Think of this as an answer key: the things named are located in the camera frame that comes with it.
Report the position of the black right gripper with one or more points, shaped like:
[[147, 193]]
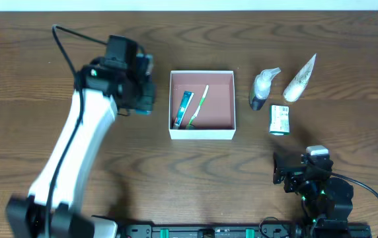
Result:
[[281, 170]]

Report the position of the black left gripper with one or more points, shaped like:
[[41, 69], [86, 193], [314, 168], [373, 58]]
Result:
[[146, 98]]

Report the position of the green white toothpaste tube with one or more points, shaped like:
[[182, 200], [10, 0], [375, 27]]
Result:
[[186, 99]]

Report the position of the green white toothbrush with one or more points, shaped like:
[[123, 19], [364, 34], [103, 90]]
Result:
[[190, 126]]

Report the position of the clear pump bottle dark liquid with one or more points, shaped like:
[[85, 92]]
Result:
[[260, 89]]

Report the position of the blue disposable razor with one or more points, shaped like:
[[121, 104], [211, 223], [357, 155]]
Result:
[[142, 112]]

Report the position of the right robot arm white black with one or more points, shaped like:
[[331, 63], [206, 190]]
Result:
[[323, 197]]

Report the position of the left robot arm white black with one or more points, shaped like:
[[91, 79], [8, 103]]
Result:
[[121, 79]]

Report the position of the small green white carton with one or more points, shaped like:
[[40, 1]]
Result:
[[279, 120]]

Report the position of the white box with pink interior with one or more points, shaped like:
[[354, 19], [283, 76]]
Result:
[[217, 116]]

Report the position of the white patterned squeeze tube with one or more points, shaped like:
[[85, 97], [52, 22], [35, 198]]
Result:
[[299, 83]]

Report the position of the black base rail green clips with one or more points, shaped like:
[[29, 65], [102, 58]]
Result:
[[265, 229]]

